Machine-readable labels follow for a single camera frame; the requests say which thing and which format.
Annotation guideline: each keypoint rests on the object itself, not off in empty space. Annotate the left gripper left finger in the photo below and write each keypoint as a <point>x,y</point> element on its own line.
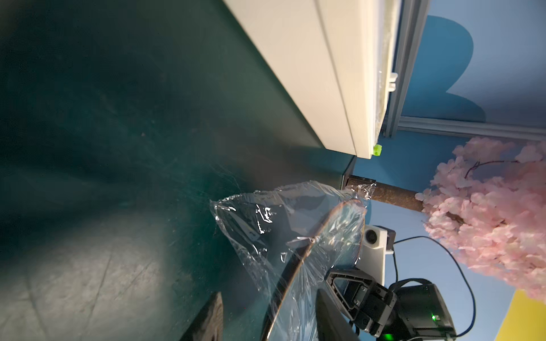
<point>208,324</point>

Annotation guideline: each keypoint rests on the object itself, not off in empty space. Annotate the white plastic wrap dispenser box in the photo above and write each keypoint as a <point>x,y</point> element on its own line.
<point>334,59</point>

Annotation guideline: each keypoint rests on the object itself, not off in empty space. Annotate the pink cherry blossom tree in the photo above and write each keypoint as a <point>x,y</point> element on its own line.
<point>483,198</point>

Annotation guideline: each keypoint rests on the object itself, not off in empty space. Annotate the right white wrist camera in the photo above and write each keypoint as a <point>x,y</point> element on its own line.
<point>377,243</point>

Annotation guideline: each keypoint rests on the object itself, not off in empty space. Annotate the round grey glass plate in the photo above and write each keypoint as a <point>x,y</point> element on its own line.
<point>335,242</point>

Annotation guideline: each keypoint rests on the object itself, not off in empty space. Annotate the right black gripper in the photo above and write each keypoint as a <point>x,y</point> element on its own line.
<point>405,311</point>

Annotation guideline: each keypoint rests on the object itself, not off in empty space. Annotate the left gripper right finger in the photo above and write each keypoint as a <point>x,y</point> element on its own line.
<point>331,325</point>

